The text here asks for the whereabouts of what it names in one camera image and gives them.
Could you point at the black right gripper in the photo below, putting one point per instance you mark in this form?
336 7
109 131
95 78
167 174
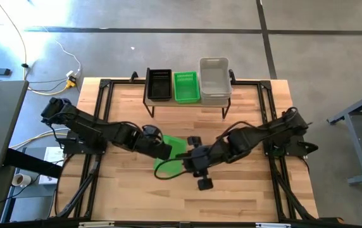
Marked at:
201 158

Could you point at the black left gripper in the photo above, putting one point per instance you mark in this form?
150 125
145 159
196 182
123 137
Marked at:
149 146

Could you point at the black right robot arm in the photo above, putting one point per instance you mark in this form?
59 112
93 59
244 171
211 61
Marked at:
253 139

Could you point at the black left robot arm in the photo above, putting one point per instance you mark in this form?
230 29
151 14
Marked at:
86 126

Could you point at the black clamp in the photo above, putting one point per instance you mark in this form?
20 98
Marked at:
232 76
133 76

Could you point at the white cardboard box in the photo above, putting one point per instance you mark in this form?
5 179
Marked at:
52 156

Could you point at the yellow power plug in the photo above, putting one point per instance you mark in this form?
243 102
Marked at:
70 84

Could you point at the white power adapter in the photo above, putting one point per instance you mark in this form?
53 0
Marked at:
70 74

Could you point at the black desk beam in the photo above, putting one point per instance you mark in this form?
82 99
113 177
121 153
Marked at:
32 163

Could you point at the white cup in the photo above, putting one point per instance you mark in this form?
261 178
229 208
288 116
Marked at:
21 180

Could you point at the grey desk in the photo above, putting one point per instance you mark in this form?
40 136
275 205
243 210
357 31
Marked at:
0 111

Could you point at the black metal table frame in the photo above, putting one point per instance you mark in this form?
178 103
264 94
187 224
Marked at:
104 83

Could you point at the grey metal table frame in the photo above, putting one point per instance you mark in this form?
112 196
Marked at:
357 149

